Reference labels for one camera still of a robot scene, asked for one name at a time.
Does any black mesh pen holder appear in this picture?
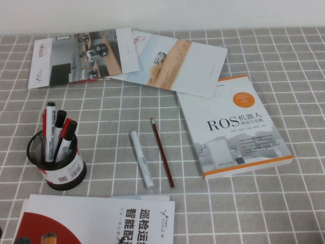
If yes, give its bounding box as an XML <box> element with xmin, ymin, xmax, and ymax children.
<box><xmin>27</xmin><ymin>128</ymin><xmax>87</xmax><ymax>191</ymax></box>

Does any all-white paint marker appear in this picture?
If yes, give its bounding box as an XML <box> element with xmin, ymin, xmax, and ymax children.
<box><xmin>130</xmin><ymin>131</ymin><xmax>155</xmax><ymax>189</ymax></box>

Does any office photo brochure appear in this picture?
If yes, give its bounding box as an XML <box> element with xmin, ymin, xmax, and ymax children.
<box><xmin>27</xmin><ymin>27</ymin><xmax>141</xmax><ymax>89</ymax></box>

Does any dark red pencil with eraser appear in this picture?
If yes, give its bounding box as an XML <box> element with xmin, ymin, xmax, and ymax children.
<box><xmin>149</xmin><ymin>117</ymin><xmax>176</xmax><ymax>189</ymax></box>

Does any red and white AgileX brochure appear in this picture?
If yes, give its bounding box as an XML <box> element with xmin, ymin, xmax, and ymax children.
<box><xmin>17</xmin><ymin>194</ymin><xmax>176</xmax><ymax>244</ymax></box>

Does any desert photo brochure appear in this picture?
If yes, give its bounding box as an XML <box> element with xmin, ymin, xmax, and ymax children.
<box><xmin>105</xmin><ymin>29</ymin><xmax>229</xmax><ymax>99</ymax></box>

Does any white orange ROS book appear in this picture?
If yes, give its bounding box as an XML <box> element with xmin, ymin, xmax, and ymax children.
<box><xmin>177</xmin><ymin>75</ymin><xmax>293</xmax><ymax>180</ymax></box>

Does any white marker with barcode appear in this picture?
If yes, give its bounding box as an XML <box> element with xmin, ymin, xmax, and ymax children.
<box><xmin>44</xmin><ymin>101</ymin><xmax>57</xmax><ymax>163</ymax></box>

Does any red gel pen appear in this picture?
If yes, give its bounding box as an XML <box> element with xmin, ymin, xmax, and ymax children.
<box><xmin>41</xmin><ymin>108</ymin><xmax>48</xmax><ymax>139</ymax></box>

